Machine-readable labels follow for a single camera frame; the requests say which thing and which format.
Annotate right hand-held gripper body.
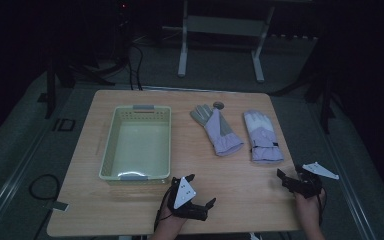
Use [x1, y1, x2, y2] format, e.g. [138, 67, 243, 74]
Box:
[290, 161, 340, 200]

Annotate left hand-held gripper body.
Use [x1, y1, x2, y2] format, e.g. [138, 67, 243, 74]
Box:
[165, 176, 212, 222]

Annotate lavender and white ski glove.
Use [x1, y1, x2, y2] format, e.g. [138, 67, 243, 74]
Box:
[243, 109, 285, 164]
[189, 103, 245, 158]

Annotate pale green plastic basket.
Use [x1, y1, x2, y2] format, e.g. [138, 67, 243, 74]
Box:
[98, 104, 173, 186]

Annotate person's right hand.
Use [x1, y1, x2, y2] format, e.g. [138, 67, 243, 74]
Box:
[294, 189, 327, 231]

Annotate person's left hand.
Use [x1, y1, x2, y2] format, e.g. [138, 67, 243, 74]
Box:
[153, 199, 189, 235]

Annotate black stand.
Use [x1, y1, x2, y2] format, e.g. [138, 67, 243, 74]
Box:
[269, 66, 338, 135]
[36, 59, 114, 120]

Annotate white metal stand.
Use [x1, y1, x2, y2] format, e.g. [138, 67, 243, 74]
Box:
[177, 0, 276, 84]

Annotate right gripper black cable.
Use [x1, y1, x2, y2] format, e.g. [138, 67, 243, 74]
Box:
[317, 188, 329, 228]

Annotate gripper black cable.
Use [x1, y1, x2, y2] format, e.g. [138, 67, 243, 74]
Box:
[153, 181, 176, 233]
[317, 188, 329, 228]

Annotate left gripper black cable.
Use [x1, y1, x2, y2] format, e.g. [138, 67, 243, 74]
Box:
[153, 181, 176, 233]

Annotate black hanging cables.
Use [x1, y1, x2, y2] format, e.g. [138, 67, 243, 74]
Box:
[126, 43, 145, 92]

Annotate black looped floor cable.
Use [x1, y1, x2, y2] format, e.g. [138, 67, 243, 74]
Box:
[28, 173, 61, 202]

